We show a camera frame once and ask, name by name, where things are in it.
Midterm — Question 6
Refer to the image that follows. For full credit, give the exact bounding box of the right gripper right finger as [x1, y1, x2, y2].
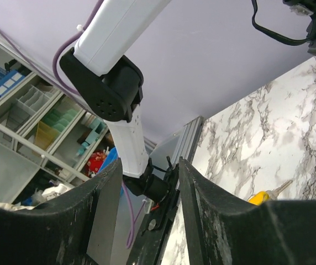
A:
[179, 159, 316, 264]

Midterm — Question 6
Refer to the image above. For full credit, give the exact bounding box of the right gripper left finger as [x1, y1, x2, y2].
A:
[0, 159, 123, 264]

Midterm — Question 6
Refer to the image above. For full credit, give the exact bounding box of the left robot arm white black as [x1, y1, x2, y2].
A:
[53, 1, 175, 203]

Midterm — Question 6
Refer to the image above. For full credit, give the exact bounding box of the key with yellow tag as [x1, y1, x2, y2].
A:
[247, 180, 293, 205]

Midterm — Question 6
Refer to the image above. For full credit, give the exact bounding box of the background storage shelf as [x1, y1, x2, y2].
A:
[0, 44, 113, 205]

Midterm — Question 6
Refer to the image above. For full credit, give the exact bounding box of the black mounting base plate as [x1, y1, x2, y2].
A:
[123, 159, 180, 264]

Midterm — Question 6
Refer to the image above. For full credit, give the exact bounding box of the left aluminium rail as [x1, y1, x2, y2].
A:
[149, 116, 204, 169]

